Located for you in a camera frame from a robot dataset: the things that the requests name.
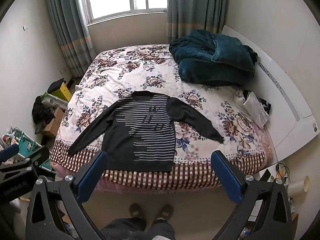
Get black cloth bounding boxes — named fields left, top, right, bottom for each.
left=47, top=78, right=65, bottom=93

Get yellow box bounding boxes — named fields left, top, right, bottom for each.
left=51, top=82, right=73, bottom=102

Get cardboard box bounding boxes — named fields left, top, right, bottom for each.
left=41, top=107, right=66, bottom=137

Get teal plush blanket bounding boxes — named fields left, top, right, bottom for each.
left=169, top=29, right=258, bottom=87

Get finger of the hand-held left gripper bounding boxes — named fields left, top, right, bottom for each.
left=0, top=146, right=50, bottom=180
left=0, top=144, right=20, bottom=163

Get dark striped sweater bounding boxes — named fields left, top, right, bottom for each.
left=67, top=91, right=225, bottom=172

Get white headboard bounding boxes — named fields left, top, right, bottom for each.
left=221, top=25, right=320, bottom=158

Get person's right slipper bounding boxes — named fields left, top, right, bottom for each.
left=154, top=204, right=174, bottom=222

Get white and green plastic container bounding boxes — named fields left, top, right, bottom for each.
left=41, top=92, right=68, bottom=109

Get floral bed blanket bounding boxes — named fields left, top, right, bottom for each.
left=50, top=44, right=274, bottom=193

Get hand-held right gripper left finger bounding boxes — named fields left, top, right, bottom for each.
left=25, top=150, right=108, bottom=240

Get black cable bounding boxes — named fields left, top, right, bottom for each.
left=275, top=163, right=291, bottom=183

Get white paper cup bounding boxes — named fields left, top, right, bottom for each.
left=287, top=176, right=310, bottom=198

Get person's left slipper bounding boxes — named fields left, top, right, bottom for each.
left=129, top=203, right=146, bottom=219

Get dark cloth pile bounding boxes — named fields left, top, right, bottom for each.
left=32, top=95, right=55, bottom=125

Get dark patterned cloth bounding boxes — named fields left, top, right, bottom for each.
left=259, top=97, right=272, bottom=115

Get teal storage rack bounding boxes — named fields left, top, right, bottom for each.
left=0, top=126, right=54, bottom=178

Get person's slipper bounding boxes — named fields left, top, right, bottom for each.
left=129, top=203, right=146, bottom=219
left=154, top=204, right=174, bottom=222

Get teal striped curtain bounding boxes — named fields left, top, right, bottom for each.
left=166, top=0, right=229, bottom=44
left=45, top=0, right=97, bottom=78

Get white folded clothes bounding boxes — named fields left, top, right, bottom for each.
left=235, top=89, right=270, bottom=129

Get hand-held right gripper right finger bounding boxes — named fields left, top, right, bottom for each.
left=211, top=150, right=293, bottom=240

